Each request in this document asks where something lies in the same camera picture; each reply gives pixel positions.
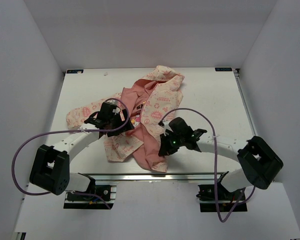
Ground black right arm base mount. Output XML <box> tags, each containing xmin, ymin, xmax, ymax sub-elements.
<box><xmin>196</xmin><ymin>184</ymin><xmax>248</xmax><ymax>213</ymax></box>

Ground aluminium table edge rail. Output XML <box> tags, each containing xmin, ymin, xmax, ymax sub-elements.
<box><xmin>70</xmin><ymin>172</ymin><xmax>215</xmax><ymax>184</ymax></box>

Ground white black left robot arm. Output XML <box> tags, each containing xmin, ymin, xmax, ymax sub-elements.
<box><xmin>29</xmin><ymin>98</ymin><xmax>134</xmax><ymax>200</ymax></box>

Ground pink and cream printed jacket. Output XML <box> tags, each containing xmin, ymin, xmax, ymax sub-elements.
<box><xmin>65</xmin><ymin>65</ymin><xmax>185</xmax><ymax>173</ymax></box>

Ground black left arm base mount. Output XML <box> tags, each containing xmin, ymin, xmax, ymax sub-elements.
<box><xmin>63</xmin><ymin>185</ymin><xmax>117</xmax><ymax>210</ymax></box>

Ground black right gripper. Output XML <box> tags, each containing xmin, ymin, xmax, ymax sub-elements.
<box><xmin>159</xmin><ymin>130</ymin><xmax>185</xmax><ymax>156</ymax></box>

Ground blue label sticker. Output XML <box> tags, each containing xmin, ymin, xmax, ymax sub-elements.
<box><xmin>214</xmin><ymin>67</ymin><xmax>233</xmax><ymax>72</ymax></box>
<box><xmin>66</xmin><ymin>69</ymin><xmax>84</xmax><ymax>74</ymax></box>

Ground blue label sticker left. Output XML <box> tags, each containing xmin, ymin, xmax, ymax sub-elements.
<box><xmin>66</xmin><ymin>69</ymin><xmax>84</xmax><ymax>74</ymax></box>

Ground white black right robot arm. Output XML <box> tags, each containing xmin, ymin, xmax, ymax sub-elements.
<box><xmin>158</xmin><ymin>117</ymin><xmax>284</xmax><ymax>200</ymax></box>

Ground blue label sticker right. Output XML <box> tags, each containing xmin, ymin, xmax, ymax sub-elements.
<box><xmin>214</xmin><ymin>67</ymin><xmax>233</xmax><ymax>72</ymax></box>

